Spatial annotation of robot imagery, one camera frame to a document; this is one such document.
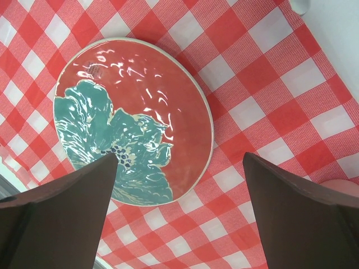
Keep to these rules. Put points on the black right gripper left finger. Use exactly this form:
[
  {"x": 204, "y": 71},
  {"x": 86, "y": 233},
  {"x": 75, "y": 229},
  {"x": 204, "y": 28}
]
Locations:
[{"x": 58, "y": 224}]

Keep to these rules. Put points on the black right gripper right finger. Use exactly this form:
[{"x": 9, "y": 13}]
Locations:
[{"x": 301, "y": 224}]

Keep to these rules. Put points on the salmon pink plastic cup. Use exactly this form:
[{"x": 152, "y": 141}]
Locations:
[{"x": 343, "y": 186}]

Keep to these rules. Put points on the red white checkered cloth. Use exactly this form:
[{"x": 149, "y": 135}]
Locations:
[{"x": 270, "y": 87}]

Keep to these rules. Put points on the red teal ceramic plate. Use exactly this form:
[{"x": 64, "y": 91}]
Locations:
[{"x": 129, "y": 98}]

